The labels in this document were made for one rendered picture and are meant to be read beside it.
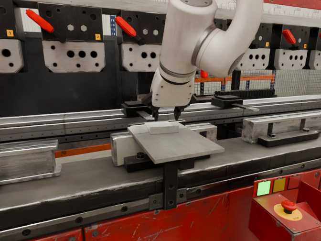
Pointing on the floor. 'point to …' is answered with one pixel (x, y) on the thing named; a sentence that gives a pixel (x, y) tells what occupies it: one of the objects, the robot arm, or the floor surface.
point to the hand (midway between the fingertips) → (166, 113)
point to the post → (235, 80)
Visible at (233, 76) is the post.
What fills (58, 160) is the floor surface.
